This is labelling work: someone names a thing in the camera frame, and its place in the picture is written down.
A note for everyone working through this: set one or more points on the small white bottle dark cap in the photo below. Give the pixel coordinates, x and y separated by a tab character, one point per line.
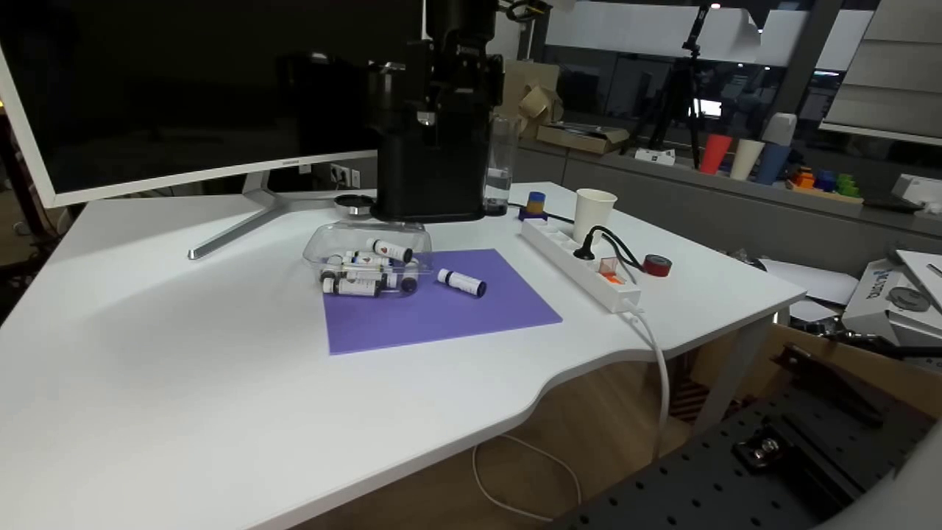
352	286
405	279
360	261
391	248

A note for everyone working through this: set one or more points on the single white battery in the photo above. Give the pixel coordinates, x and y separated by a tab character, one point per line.
460	285

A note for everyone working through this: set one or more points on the purple paper mat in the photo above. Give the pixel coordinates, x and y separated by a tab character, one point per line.
432	306

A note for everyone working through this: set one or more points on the small blue orange object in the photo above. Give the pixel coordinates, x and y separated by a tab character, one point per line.
535	204

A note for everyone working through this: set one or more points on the white power strip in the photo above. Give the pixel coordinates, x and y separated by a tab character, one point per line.
579	266

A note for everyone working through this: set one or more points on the clear water tank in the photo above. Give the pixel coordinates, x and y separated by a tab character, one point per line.
499	163

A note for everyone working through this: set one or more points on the white paper cup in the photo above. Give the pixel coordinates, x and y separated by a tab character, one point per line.
592	214

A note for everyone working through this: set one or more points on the round metal drip tray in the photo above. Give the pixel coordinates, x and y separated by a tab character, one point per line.
355	204

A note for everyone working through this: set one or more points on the black coffee machine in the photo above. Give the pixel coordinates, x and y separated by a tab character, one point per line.
432	136

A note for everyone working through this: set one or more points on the pile of small batteries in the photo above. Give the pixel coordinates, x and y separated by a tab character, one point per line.
341	247

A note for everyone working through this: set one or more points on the cardboard box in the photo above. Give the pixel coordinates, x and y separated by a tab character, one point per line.
530	99

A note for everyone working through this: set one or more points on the red plastic cup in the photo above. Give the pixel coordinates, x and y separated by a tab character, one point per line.
716	154

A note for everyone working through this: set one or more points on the black tripod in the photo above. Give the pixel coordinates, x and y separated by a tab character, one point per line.
678	91

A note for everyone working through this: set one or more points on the grey table leg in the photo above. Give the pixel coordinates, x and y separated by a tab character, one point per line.
735	372

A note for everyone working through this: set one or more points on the white plastic cup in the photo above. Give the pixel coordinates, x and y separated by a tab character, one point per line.
745	160

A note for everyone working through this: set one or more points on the blue plastic cup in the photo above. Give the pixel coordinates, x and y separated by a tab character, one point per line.
772	163

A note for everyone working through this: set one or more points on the black perforated breadboard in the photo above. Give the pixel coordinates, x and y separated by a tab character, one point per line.
745	473

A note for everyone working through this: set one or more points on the orange toy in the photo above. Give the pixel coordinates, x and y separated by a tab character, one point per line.
806	177

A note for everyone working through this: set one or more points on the white framed monitor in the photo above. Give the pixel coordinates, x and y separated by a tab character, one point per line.
179	91

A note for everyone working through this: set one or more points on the blue toy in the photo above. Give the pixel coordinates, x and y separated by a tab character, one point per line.
826	182

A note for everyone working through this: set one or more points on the green toy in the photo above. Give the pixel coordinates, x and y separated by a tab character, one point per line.
847	183

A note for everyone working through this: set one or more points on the stack of printed papers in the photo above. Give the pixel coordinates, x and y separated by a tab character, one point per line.
898	297

